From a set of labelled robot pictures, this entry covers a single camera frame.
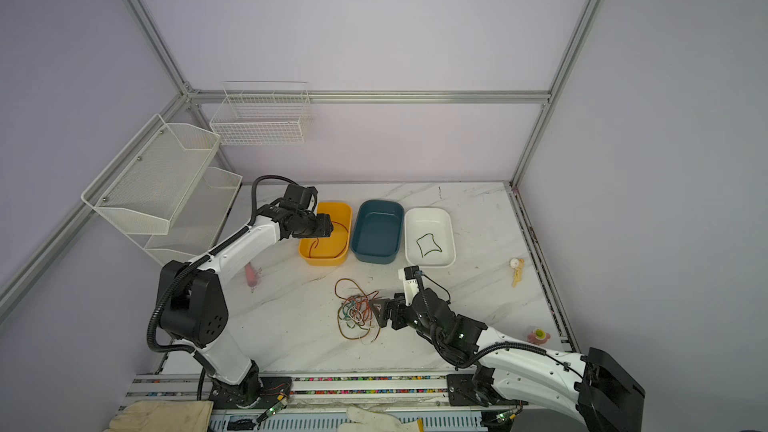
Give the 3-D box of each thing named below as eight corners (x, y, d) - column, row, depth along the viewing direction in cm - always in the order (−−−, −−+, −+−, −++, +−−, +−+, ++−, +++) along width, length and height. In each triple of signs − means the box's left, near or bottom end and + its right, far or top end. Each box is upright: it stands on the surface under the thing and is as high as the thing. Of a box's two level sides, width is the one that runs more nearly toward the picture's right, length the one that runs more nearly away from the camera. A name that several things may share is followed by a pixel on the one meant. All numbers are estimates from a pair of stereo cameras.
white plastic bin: (405, 269, 98) (406, 260, 93) (403, 217, 112) (404, 207, 108) (454, 269, 98) (457, 260, 93) (446, 217, 112) (449, 207, 108)
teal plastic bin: (351, 264, 100) (349, 254, 95) (357, 210, 115) (355, 199, 110) (404, 264, 100) (405, 254, 95) (403, 210, 115) (404, 199, 110)
